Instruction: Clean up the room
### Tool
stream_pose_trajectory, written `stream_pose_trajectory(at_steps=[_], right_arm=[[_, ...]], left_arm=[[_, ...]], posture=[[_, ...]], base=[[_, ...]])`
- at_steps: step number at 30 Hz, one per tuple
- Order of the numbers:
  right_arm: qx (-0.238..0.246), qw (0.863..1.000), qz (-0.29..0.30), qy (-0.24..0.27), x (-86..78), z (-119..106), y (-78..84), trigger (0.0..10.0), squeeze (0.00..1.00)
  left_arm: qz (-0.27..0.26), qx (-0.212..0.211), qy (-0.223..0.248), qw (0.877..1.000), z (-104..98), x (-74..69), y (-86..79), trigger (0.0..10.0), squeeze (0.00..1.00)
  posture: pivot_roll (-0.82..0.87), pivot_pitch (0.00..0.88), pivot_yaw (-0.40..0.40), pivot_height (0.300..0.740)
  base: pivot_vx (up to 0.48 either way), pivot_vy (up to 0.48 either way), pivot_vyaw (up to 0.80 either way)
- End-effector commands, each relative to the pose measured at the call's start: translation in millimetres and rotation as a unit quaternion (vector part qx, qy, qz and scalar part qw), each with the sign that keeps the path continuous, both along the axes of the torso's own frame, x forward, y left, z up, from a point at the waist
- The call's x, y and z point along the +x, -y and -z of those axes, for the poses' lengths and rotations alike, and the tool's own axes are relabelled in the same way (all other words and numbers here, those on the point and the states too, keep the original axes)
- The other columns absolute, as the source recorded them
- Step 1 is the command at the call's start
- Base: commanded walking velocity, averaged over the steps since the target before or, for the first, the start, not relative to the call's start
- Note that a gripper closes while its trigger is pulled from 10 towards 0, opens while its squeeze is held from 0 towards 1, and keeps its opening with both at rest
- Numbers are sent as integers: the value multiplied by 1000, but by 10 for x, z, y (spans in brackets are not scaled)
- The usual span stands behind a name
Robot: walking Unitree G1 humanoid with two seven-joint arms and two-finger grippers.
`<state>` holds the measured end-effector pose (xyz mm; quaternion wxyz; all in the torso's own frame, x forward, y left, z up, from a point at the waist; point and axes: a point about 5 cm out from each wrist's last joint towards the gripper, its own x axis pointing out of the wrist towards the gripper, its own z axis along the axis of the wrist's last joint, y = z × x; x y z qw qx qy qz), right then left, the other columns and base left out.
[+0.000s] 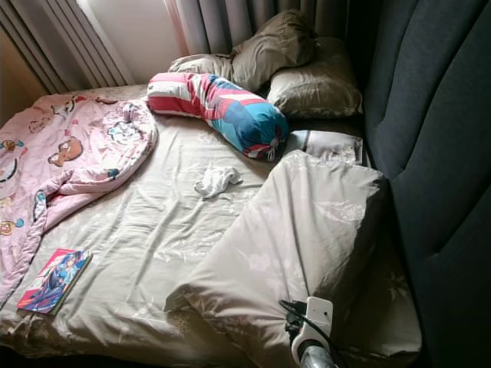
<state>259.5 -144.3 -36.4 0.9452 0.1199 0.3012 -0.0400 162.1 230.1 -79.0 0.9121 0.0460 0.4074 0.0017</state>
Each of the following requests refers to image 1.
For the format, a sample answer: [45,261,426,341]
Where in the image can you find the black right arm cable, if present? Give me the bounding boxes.
[280,301,346,363]

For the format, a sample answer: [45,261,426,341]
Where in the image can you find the red white blue bolster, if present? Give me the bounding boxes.
[146,71,290,162]

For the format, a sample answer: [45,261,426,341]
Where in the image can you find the brown crumpled pillow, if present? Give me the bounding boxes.
[230,9,319,93]

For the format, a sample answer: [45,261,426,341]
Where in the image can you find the large beige floral pillow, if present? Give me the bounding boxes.
[266,37,364,120]

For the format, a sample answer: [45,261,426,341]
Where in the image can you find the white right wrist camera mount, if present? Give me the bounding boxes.
[292,297,334,361]

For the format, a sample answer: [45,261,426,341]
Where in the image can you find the dark grey padded headboard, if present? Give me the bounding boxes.
[361,0,491,368]

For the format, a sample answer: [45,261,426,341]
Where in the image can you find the pink cartoon print quilt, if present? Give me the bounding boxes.
[0,94,160,307]

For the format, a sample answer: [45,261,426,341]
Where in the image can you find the beige floral bed sheet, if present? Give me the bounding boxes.
[0,84,423,365]

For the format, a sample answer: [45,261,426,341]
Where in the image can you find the grey striped curtain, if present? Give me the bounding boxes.
[0,0,135,94]
[165,0,350,56]

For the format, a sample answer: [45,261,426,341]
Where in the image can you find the flat beige pillow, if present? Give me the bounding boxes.
[169,54,235,79]

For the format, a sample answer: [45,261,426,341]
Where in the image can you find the beige floral duvet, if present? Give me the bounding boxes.
[165,151,390,368]

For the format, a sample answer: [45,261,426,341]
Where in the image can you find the colourful anime cover book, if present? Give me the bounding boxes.
[17,247,93,315]

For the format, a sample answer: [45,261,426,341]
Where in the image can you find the small grey patterned pillow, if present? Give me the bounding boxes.
[285,129,365,166]

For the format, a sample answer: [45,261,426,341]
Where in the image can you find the bright window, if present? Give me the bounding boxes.
[77,0,185,85]

